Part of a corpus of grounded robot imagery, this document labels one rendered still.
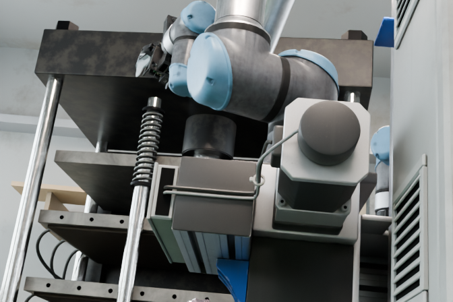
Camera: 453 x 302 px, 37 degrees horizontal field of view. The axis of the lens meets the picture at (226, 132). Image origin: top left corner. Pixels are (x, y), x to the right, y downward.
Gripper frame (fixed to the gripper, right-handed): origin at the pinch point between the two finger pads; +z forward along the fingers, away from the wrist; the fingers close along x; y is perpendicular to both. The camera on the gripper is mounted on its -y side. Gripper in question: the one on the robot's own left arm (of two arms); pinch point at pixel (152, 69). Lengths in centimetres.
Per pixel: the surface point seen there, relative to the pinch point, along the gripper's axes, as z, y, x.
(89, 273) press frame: 168, 22, 33
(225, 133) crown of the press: 92, -36, 55
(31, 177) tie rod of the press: 99, 8, -12
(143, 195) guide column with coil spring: 80, 6, 26
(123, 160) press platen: 92, -9, 17
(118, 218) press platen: 88, 15, 21
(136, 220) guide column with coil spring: 80, 15, 26
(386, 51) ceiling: 197, -194, 193
